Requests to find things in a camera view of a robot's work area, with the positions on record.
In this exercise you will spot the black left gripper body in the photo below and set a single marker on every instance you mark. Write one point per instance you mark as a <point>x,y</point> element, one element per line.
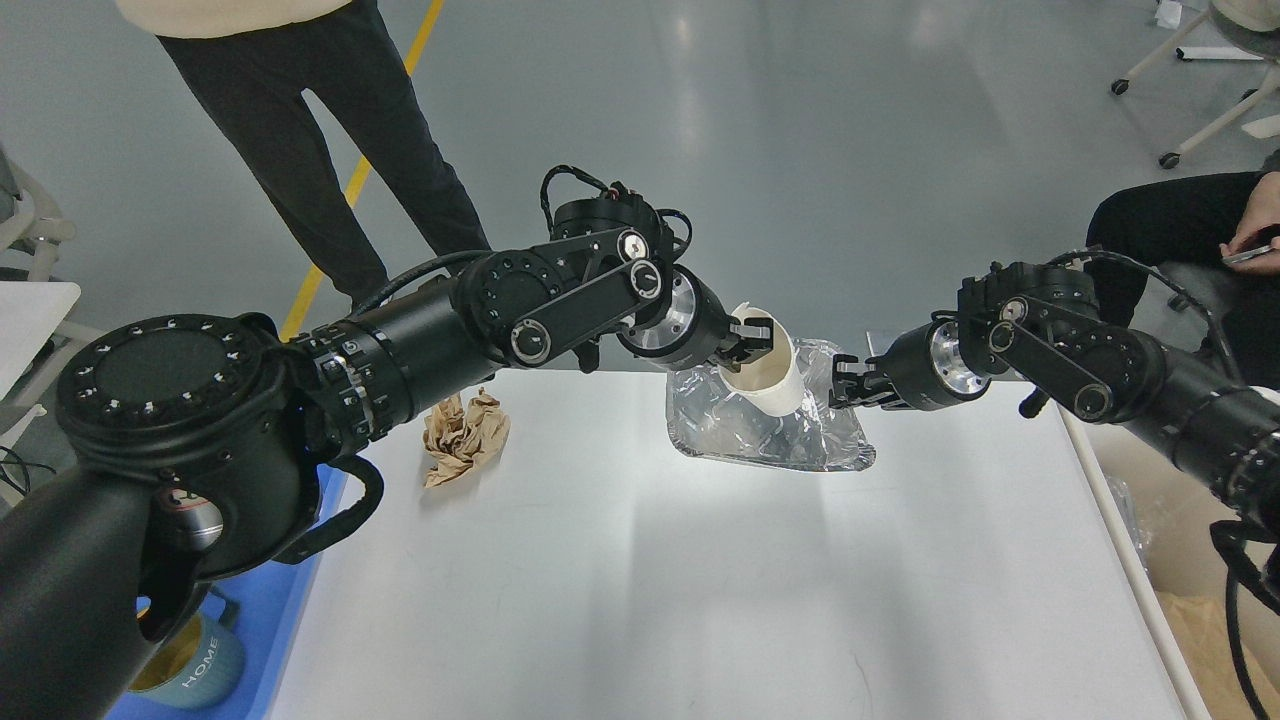
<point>694,331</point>

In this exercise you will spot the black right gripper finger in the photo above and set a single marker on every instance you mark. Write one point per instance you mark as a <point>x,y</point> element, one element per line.
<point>852,368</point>
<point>859,392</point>

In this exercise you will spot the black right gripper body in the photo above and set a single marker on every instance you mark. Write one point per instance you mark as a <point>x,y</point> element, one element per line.
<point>927,372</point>

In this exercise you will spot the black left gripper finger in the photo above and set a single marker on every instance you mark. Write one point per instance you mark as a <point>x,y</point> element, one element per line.
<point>733,354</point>
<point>752,330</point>

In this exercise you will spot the white paper cup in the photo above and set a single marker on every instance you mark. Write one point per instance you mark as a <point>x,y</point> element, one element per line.
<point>772,383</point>

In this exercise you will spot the aluminium foil tray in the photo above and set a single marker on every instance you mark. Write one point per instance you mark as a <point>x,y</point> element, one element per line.
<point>705,418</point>

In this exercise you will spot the brown paper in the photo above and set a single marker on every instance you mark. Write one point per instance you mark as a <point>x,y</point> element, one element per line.
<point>462,437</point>

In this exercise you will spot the teal mug yellow inside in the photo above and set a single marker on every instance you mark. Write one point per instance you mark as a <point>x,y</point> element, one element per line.
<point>201,665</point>

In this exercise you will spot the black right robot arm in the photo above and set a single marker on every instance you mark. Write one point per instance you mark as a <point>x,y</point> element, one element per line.
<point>1042,322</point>

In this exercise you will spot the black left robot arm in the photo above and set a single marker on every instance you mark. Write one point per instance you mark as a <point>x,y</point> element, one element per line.
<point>206,446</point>

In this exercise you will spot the white plastic bin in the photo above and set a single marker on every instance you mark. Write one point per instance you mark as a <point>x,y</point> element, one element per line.
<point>1160,520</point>

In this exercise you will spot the smartphone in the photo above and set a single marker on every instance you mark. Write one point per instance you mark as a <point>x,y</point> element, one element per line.
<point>1247,255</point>

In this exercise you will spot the seated person in black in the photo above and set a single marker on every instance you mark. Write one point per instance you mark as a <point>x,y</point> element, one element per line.
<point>1200,220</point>

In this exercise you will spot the blue plastic tray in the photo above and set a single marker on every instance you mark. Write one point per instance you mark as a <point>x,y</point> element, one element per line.
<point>271,599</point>

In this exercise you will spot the standing person in black trousers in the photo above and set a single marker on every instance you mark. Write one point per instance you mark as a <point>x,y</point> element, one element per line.
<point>250,64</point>

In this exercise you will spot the white side table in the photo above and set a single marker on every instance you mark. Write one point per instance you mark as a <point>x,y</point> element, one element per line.
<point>37,341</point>

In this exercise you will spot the grey office chair left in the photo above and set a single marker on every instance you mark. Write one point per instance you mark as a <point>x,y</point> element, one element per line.
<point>32,223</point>

